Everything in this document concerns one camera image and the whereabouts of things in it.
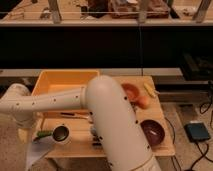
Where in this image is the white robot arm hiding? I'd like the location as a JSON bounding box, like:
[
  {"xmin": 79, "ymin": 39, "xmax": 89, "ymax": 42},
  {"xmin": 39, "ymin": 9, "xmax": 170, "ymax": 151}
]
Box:
[{"xmin": 0, "ymin": 75, "xmax": 161, "ymax": 171}]

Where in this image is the yellow plastic tray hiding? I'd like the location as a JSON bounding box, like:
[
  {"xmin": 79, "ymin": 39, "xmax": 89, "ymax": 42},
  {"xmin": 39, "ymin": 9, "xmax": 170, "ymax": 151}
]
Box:
[{"xmin": 31, "ymin": 69, "xmax": 101, "ymax": 118}]

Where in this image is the orange round fruit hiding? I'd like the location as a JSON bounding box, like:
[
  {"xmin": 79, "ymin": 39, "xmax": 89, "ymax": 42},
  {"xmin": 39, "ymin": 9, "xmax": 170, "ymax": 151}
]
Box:
[{"xmin": 137, "ymin": 96, "xmax": 150, "ymax": 109}]

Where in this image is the yellow corn cob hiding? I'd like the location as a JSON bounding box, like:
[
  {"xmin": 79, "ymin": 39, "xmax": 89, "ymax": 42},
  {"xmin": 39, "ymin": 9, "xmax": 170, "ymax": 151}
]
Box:
[{"xmin": 144, "ymin": 83, "xmax": 156, "ymax": 98}]

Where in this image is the wooden table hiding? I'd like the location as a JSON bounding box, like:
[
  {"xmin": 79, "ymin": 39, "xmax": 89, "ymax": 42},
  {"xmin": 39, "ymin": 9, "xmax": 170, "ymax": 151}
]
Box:
[{"xmin": 38, "ymin": 76, "xmax": 175, "ymax": 158}]

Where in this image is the silver metal cup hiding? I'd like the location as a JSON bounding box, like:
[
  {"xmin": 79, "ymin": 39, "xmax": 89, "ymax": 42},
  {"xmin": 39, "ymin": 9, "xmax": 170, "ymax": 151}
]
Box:
[{"xmin": 52, "ymin": 125, "xmax": 70, "ymax": 144}]

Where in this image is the dark red bowl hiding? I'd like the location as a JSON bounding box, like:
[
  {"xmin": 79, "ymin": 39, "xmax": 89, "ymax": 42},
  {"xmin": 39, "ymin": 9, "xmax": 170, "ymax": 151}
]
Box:
[{"xmin": 140, "ymin": 120, "xmax": 165, "ymax": 146}]

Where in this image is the black foot pedal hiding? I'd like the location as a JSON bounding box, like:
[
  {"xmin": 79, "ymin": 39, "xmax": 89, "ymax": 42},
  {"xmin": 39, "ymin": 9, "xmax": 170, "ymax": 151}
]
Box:
[{"xmin": 184, "ymin": 123, "xmax": 211, "ymax": 142}]

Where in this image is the black handled brush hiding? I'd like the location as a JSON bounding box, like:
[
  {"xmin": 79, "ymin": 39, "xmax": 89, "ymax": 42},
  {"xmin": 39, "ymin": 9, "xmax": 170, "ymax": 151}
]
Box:
[{"xmin": 60, "ymin": 113, "xmax": 93, "ymax": 124}]

